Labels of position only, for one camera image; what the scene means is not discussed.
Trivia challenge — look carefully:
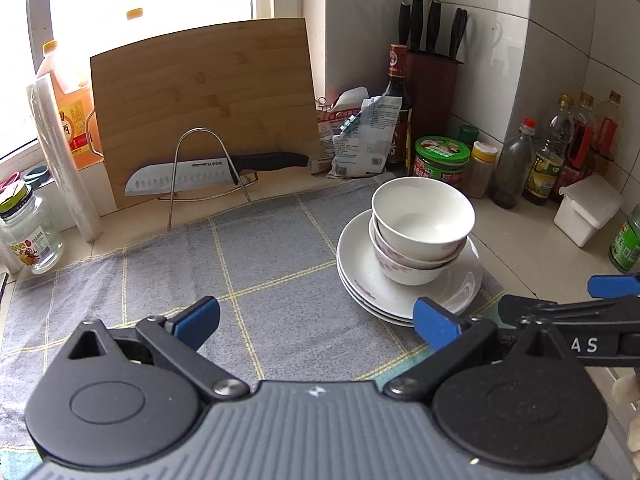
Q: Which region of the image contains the plastic wrap roll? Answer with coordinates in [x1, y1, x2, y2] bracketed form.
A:
[26, 74, 104, 243]

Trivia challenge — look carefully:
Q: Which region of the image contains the black-handled block knife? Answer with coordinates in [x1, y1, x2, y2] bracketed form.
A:
[410, 0, 425, 53]
[397, 0, 412, 48]
[448, 7, 468, 61]
[425, 0, 442, 56]

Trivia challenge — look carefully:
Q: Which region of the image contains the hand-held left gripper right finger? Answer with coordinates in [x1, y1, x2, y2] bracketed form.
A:
[381, 297, 572, 402]

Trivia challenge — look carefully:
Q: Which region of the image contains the white blue-print plastic bag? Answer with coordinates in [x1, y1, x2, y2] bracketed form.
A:
[327, 96, 403, 179]

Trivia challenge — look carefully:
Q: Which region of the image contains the clear yellow-label oil bottle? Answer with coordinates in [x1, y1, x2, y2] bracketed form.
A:
[523, 94, 576, 206]

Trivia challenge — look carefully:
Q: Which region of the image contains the clear glass jar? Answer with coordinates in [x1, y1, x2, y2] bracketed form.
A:
[0, 182, 65, 275]

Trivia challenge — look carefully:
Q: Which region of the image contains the grey checked mat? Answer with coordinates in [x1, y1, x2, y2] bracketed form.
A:
[0, 172, 506, 466]

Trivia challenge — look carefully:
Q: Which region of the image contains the green-lid sauce jar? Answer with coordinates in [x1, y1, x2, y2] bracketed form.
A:
[413, 135, 472, 190]

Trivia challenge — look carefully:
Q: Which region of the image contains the person's right hand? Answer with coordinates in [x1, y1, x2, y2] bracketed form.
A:
[612, 366, 640, 406]

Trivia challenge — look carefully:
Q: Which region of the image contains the metal wire board rack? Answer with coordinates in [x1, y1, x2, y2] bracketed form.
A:
[85, 109, 258, 232]

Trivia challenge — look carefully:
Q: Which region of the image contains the red sauce bottle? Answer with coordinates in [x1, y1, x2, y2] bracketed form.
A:
[550, 91, 597, 201]

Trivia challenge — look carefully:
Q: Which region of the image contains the white plastic seasoning box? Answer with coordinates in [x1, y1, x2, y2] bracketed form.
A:
[553, 174, 624, 248]

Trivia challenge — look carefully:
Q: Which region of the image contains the bamboo cutting board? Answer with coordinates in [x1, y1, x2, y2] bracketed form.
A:
[90, 17, 323, 209]

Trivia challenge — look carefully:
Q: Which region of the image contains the yellow-lid spice jar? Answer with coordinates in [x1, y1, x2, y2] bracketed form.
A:
[466, 141, 499, 199]

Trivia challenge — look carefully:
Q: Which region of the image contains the plain white bowl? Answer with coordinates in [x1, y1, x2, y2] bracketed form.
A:
[371, 176, 476, 262]

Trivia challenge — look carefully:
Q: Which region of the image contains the dark red knife block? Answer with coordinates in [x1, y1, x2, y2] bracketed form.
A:
[406, 51, 463, 146]

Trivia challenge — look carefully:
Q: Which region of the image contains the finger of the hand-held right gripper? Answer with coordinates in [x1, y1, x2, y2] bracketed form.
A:
[587, 274, 640, 300]
[500, 294, 640, 335]

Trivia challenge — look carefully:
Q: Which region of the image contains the dark soy sauce bottle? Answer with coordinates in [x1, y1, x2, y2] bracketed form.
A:
[382, 44, 414, 171]

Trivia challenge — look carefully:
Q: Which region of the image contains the white pink-flower bowl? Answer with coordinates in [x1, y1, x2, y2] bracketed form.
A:
[368, 212, 468, 270]
[374, 247, 451, 287]

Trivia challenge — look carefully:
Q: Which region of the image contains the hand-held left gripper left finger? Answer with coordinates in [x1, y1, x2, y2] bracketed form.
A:
[66, 296, 251, 402]

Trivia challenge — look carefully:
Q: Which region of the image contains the green-label bottle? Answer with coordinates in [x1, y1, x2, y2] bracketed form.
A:
[608, 210, 640, 275]

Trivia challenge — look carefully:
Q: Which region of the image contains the black-handled kitchen knife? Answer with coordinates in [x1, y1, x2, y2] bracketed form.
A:
[125, 151, 310, 197]

